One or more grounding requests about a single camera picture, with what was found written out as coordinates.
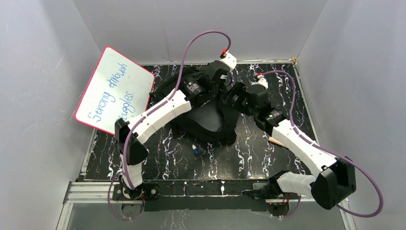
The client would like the black student backpack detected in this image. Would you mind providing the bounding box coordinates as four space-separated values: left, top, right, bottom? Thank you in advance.
150 65 241 147

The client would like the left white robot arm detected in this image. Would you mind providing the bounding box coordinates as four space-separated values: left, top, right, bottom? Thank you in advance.
114 58 237 199

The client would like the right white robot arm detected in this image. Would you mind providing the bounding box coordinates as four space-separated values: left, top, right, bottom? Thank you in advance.
222 82 357 210

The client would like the beige snap wallet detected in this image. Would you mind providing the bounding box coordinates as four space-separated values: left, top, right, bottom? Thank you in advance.
268 137 286 148

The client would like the small blue white bottle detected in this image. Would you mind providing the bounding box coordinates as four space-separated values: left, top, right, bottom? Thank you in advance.
192 144 200 156

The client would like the pink-framed whiteboard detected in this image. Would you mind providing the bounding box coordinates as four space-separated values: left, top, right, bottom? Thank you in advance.
74 46 155 134

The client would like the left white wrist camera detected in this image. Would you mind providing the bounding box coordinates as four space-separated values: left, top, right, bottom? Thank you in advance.
220 51 237 71

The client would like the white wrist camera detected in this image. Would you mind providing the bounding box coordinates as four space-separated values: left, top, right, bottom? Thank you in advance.
256 75 269 90
220 51 237 71

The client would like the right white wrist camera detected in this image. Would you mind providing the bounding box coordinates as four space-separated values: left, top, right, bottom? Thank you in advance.
256 75 269 90

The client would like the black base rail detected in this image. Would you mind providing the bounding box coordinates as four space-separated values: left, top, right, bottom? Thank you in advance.
111 179 290 217

